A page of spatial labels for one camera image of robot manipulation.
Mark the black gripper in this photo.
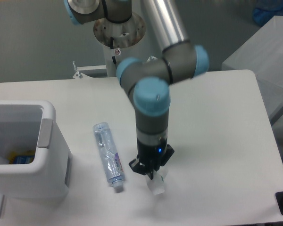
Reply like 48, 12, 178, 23
129, 138, 175, 180

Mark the white wrapper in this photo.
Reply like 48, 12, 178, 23
146, 167, 168, 195

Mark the clear crushed plastic bottle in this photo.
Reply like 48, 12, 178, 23
93, 122, 125, 193

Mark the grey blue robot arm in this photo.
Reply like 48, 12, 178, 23
64, 0, 209, 179

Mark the white trash can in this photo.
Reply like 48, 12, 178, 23
0, 100, 72, 198

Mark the blue yellow trash in bin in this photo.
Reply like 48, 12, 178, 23
8, 150, 35, 165

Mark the grey covered box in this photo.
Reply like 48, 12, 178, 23
222, 16, 283, 116

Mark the blue plastic bag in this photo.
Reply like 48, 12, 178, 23
252, 0, 283, 27

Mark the white bracket with bolts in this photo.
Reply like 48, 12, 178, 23
72, 61, 107, 79

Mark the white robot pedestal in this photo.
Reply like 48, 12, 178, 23
93, 13, 146, 77

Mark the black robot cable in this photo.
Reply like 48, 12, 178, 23
109, 36, 118, 69

